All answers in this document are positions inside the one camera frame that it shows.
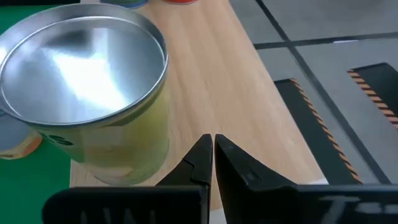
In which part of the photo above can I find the green table mat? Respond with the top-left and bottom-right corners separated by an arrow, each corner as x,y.
0,4 -> 73,224

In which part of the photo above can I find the red orange mixed fruit can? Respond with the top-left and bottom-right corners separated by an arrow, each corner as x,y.
0,110 -> 44,161

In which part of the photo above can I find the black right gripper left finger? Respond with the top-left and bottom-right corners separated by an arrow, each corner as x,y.
155,133 -> 214,189

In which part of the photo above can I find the wooden shelf with black legs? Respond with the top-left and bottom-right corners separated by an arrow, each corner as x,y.
70,0 -> 327,220

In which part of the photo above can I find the blue green peas can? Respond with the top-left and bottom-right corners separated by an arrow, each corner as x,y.
99,0 -> 149,9

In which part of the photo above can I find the green pears can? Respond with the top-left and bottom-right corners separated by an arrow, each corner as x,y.
0,2 -> 170,187

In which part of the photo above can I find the black aluminium table frame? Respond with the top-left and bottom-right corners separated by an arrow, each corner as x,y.
0,0 -> 80,6

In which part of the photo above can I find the black mat with striped edge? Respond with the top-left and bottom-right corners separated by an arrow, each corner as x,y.
274,77 -> 364,185
347,62 -> 398,130

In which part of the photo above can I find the orange labelled tin can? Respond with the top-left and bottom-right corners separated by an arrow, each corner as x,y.
162,0 -> 199,5

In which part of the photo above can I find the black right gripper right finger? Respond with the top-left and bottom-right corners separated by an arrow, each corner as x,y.
214,133 -> 298,200

